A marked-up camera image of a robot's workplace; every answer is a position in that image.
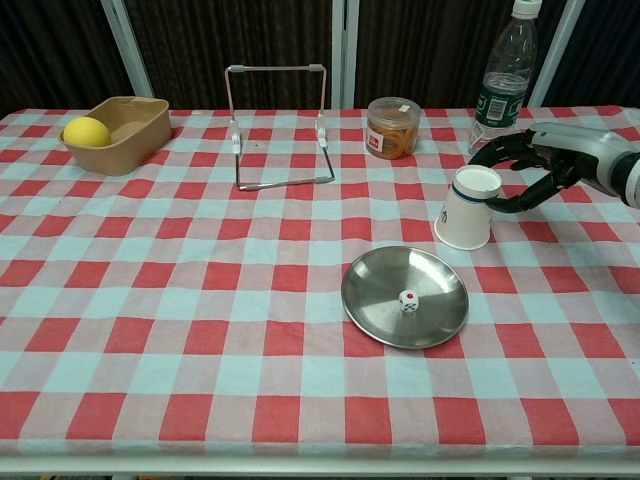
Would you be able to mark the clear jar of rubber bands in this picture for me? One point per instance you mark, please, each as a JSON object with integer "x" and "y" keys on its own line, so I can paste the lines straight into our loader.
{"x": 392, "y": 132}

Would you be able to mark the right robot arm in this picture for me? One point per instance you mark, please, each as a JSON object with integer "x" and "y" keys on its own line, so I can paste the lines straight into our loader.
{"x": 632, "y": 180}

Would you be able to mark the red white checkered tablecloth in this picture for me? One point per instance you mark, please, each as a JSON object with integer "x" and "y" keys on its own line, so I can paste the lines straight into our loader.
{"x": 200, "y": 300}

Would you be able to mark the clear plastic water bottle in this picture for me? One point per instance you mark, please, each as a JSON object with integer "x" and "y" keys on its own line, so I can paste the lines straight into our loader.
{"x": 505, "y": 90}

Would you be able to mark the brown paper food box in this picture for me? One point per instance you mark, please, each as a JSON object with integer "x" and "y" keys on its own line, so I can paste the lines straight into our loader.
{"x": 135, "y": 140}

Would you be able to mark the yellow ball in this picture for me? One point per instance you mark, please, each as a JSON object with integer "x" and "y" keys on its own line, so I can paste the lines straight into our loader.
{"x": 86, "y": 132}

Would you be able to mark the dark corrugated partition panel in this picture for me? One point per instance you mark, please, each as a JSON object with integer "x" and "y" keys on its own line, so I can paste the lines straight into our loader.
{"x": 600, "y": 55}
{"x": 50, "y": 55}
{"x": 225, "y": 35}
{"x": 430, "y": 50}

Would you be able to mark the small white die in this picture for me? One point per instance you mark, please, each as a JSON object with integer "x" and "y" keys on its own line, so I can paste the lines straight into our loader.
{"x": 408, "y": 301}

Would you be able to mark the white paper cup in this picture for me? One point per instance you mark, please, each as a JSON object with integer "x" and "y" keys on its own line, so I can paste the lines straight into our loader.
{"x": 465, "y": 215}

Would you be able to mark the grey metal partition post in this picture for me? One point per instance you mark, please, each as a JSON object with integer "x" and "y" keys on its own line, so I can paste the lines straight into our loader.
{"x": 345, "y": 55}
{"x": 127, "y": 50}
{"x": 557, "y": 50}

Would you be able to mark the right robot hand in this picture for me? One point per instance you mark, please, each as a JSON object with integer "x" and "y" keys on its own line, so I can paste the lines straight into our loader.
{"x": 580, "y": 150}

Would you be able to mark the round steel plate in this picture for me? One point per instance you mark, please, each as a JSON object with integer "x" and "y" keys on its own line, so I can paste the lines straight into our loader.
{"x": 430, "y": 300}

